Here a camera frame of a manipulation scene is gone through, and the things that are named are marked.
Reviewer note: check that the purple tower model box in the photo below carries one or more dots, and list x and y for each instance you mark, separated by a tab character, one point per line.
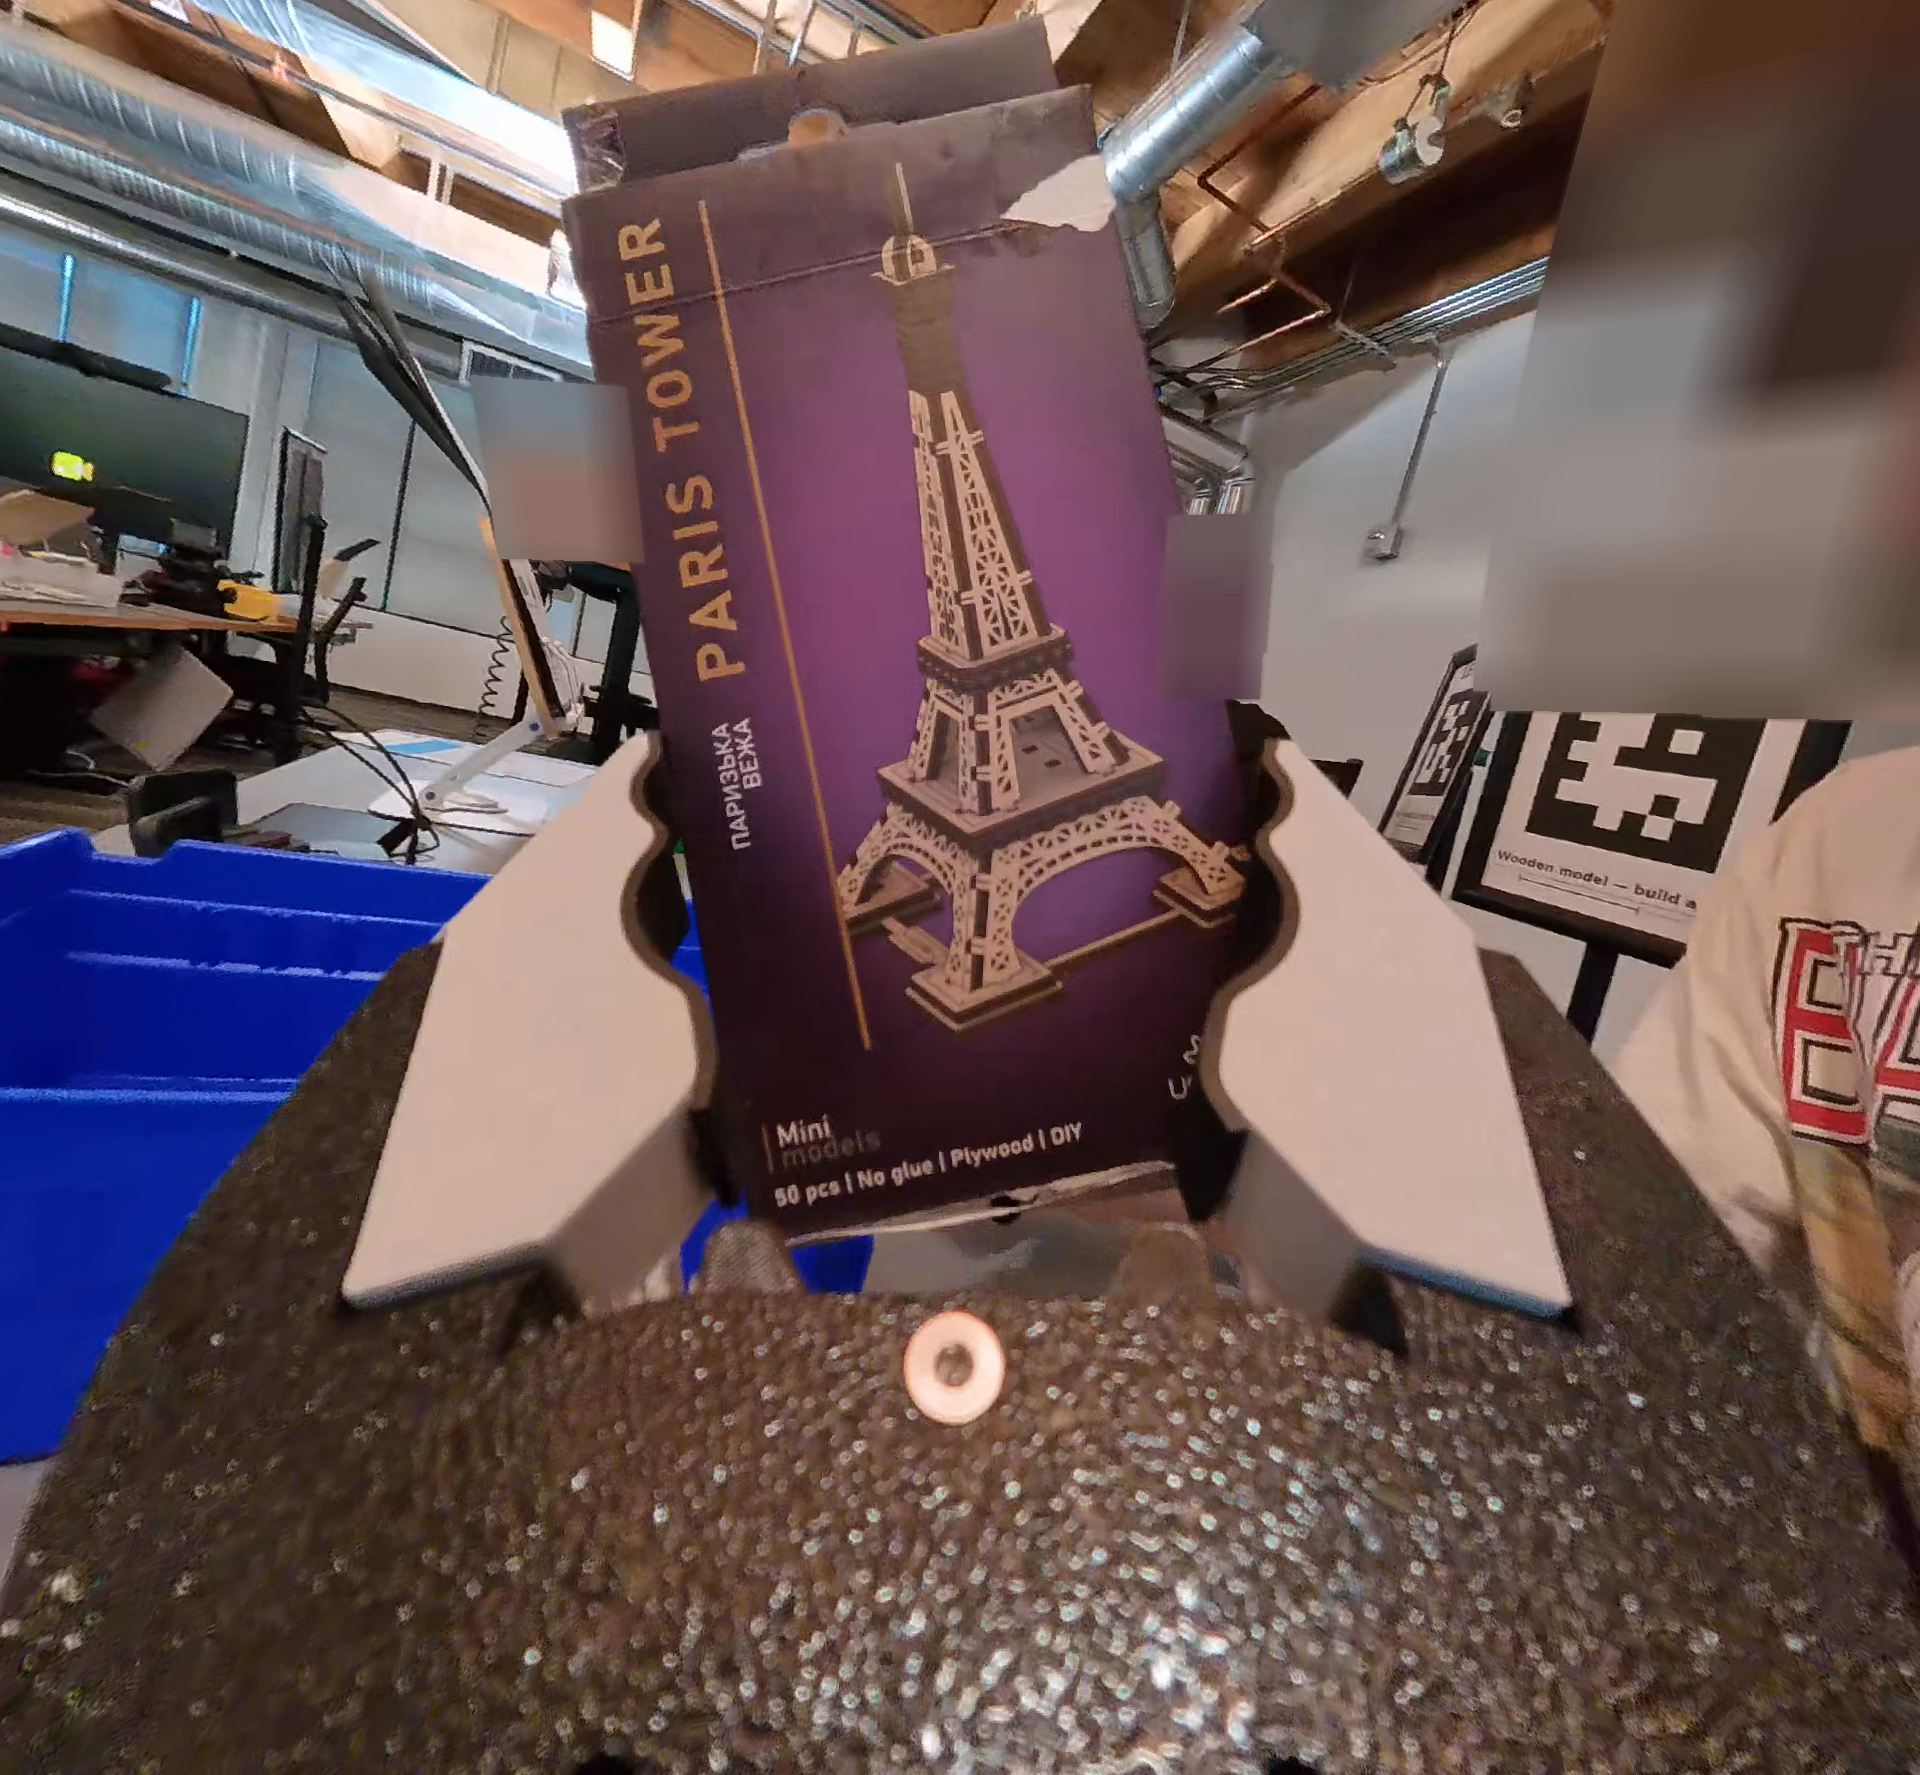
810	754

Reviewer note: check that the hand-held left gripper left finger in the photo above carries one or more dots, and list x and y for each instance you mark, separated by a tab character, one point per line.
554	1056

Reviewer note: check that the black computer monitor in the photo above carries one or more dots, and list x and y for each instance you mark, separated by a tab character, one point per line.
122	440

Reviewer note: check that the wide silver air duct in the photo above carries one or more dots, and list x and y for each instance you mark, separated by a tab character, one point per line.
149	111

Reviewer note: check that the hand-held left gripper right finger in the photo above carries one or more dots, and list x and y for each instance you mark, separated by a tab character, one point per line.
1380	1056

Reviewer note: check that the round silver air duct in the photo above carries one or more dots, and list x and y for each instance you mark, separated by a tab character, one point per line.
1201	95

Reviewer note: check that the wooden display board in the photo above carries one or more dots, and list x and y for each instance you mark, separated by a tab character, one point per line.
533	635

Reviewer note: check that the large black framed marker sign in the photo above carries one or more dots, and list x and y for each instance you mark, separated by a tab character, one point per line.
1634	785

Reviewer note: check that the white board stand base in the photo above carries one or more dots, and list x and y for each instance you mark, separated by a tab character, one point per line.
481	754

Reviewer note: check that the blue plastic bin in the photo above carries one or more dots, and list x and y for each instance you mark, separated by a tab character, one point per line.
149	1056

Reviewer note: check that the hanging ceiling lamp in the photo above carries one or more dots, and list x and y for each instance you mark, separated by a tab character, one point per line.
1409	148

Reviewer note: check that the small black framed marker sign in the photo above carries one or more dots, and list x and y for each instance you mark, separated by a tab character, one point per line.
1448	740

